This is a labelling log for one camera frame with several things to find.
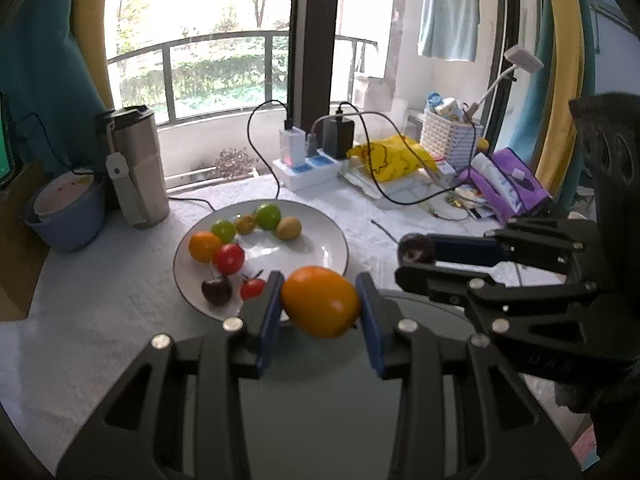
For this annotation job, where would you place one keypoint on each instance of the dark window post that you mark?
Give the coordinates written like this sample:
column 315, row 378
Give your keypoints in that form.
column 312, row 35

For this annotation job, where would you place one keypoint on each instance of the black charger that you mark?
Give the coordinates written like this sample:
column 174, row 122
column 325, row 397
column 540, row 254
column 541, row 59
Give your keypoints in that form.
column 337, row 137

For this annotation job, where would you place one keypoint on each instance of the yellow printed bag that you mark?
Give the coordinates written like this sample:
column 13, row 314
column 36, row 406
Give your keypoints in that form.
column 390, row 160

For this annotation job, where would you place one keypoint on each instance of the balcony railing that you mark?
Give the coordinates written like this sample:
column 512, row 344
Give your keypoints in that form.
column 167, row 80

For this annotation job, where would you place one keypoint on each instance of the small orange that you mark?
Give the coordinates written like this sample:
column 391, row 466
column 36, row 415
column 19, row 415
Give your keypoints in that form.
column 204, row 246

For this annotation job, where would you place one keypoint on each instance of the stainless steel tumbler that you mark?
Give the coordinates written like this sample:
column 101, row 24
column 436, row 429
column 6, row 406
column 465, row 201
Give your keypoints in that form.
column 142, row 170

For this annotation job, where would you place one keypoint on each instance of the dark plum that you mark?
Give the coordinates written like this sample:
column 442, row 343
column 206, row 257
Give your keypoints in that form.
column 414, row 251
column 216, row 291

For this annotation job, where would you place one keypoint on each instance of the yellow curtain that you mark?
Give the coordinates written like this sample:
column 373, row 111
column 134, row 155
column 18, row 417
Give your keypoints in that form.
column 92, row 35

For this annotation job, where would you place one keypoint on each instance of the white woven basket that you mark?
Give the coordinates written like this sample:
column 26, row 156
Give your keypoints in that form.
column 445, row 135

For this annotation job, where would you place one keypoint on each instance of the white gooseneck lamp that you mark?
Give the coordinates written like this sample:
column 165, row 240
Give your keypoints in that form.
column 522, row 57

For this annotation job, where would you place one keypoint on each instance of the small green lime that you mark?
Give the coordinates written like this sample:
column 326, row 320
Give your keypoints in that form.
column 223, row 230

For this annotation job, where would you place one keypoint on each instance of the white power strip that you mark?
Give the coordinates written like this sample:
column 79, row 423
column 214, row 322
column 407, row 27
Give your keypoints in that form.
column 305, row 176

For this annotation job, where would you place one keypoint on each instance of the purple pouch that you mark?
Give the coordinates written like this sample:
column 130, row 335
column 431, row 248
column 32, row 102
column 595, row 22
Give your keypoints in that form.
column 535, row 195

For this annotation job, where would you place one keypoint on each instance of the large green lime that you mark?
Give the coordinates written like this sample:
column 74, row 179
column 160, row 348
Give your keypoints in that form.
column 268, row 216

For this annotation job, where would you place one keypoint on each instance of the pale blue towel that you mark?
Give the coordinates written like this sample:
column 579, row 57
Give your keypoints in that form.
column 447, row 15

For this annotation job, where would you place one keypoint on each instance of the small power plug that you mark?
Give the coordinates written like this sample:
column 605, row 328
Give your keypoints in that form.
column 313, row 145

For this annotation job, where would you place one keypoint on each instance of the small pale bowl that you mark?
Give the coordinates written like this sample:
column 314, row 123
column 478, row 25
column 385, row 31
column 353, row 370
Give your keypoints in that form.
column 60, row 200

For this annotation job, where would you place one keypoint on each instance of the white plate with dark rim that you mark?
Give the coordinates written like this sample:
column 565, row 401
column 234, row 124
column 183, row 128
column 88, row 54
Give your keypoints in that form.
column 310, row 250

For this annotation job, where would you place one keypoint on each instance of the small brown kiwi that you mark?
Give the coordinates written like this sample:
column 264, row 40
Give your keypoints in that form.
column 245, row 223

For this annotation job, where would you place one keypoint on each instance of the large red tomato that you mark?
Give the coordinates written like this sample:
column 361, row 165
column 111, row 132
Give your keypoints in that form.
column 229, row 258

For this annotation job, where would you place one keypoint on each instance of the teal curtain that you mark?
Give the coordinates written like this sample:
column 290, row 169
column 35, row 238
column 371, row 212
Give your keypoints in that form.
column 45, row 85

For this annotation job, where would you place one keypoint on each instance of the small printed carton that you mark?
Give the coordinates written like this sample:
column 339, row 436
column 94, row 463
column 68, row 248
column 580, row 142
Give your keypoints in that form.
column 450, row 108

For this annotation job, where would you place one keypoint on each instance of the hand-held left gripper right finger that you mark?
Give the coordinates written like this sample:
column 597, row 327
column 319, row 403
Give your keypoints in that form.
column 370, row 325

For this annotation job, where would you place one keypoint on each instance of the white charger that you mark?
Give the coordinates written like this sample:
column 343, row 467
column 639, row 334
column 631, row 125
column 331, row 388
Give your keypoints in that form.
column 291, row 147

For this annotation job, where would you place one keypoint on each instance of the white tube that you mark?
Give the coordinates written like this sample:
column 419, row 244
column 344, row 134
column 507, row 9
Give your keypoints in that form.
column 492, row 175

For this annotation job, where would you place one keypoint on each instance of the blue bowl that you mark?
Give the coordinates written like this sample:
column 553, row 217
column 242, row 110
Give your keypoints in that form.
column 65, row 232

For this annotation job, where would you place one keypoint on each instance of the large orange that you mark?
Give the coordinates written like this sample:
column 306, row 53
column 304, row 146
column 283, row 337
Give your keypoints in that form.
column 320, row 302

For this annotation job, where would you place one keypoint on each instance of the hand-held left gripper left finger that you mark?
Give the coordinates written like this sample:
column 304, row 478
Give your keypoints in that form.
column 270, row 320

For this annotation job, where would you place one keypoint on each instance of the white packet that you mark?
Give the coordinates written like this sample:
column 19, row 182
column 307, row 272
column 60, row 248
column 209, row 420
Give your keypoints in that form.
column 400, row 188

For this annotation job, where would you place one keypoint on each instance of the small red tomato with stem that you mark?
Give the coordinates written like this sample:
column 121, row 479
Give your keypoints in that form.
column 252, row 288

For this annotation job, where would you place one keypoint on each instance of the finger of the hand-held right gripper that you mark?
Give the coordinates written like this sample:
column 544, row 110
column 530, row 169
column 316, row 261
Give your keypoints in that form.
column 465, row 251
column 435, row 282

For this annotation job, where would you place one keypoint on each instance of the phone with green screen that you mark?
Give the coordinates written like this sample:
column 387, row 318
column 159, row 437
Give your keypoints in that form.
column 4, row 150

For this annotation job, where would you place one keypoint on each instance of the white textured tablecloth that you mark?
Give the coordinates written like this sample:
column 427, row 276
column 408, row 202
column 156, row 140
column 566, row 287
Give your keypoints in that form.
column 100, row 310

